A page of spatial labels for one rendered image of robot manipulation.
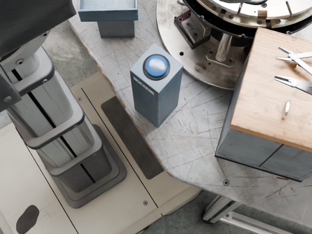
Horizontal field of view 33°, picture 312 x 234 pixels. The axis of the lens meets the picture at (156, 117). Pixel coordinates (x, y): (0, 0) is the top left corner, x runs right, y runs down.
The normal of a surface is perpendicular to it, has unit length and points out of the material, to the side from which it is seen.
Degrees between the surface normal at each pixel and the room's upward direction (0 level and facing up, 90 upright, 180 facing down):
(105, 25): 90
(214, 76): 0
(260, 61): 0
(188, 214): 0
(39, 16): 101
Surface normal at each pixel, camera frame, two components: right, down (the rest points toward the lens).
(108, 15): 0.03, 0.96
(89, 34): 0.00, -0.27
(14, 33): 0.53, 0.85
